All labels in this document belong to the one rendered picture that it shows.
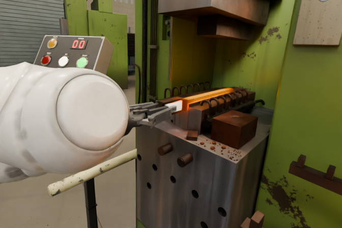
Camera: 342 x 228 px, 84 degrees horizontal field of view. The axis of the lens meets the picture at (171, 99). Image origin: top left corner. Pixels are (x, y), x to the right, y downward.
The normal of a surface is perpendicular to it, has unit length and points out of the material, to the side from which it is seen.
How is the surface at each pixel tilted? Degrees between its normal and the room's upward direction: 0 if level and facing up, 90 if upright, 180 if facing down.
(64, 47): 60
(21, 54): 90
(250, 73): 90
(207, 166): 90
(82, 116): 65
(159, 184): 90
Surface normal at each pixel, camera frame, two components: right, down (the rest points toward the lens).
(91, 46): -0.26, -0.29
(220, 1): 0.73, 0.21
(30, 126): -0.25, 0.10
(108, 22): 0.50, 0.25
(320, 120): -0.69, 0.16
